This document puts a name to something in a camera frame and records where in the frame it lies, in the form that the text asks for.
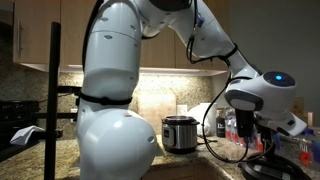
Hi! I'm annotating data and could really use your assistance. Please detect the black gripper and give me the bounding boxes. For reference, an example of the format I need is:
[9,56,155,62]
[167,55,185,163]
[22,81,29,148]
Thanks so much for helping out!
[255,123,278,158]

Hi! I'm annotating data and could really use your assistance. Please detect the black pressure cooker lid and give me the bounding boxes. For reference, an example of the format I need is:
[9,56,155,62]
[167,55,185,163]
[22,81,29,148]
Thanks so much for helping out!
[238,152,313,180]

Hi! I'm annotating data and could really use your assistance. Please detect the stainless steel pressure cooker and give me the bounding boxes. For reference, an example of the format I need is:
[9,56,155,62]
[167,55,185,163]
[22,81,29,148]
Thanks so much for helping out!
[160,115,200,155]

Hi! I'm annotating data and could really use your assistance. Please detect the Fiji water bottle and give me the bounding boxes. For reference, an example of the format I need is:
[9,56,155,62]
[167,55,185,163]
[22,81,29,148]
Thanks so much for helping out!
[273,131,282,151]
[254,134,266,154]
[299,133,314,168]
[224,116,233,141]
[231,117,237,144]

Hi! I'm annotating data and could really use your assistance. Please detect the wooden dining chair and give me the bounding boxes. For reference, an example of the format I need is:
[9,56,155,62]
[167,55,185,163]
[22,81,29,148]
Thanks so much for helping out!
[301,111,315,128]

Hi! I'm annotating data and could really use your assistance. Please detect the brown paper bag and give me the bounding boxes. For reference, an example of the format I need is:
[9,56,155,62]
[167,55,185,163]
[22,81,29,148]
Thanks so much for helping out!
[294,97,305,116]

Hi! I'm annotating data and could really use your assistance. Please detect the dark jar white label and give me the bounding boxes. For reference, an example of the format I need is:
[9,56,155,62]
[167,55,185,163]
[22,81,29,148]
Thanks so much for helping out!
[215,109,227,139]

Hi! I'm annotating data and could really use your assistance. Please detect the white paper towel roll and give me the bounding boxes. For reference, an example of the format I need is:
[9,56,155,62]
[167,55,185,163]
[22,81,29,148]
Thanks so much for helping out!
[187,102,218,137]

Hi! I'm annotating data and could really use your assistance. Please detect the beige cutting board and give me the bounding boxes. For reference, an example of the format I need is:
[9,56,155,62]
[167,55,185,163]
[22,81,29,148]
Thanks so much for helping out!
[137,93,178,135]

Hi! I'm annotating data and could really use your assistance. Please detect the white crumpled cloth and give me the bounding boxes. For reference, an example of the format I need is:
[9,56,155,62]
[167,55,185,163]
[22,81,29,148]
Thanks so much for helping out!
[9,125,45,147]

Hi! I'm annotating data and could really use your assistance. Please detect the black stove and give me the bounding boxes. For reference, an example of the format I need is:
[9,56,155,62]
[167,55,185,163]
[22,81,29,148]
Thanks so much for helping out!
[0,99,41,163]

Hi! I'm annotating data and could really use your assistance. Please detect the black cooker power cord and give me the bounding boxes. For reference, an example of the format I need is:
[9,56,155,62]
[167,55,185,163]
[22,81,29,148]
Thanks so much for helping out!
[196,134,219,147]

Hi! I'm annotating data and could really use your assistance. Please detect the white wall outlet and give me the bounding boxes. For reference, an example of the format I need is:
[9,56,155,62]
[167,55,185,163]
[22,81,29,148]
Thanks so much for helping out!
[176,104,188,116]

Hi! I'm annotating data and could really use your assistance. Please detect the black strap around arm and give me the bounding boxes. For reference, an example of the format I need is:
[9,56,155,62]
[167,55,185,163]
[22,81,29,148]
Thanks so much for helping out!
[78,92,133,107]

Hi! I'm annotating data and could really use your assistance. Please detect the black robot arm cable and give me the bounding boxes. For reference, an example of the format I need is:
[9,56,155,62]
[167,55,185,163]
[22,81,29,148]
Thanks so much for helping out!
[80,0,278,165]

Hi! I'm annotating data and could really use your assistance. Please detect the black camera stand pole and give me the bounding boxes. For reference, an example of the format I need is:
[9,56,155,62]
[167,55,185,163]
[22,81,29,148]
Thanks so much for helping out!
[35,21,83,180]

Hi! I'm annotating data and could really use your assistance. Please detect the wooden wall cabinets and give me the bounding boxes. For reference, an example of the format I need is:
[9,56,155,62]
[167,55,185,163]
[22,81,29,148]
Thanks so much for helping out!
[12,0,232,78]

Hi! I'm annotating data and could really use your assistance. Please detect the metal cabinet handle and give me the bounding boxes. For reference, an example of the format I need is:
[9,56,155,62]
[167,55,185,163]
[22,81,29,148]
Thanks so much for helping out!
[16,19,24,58]

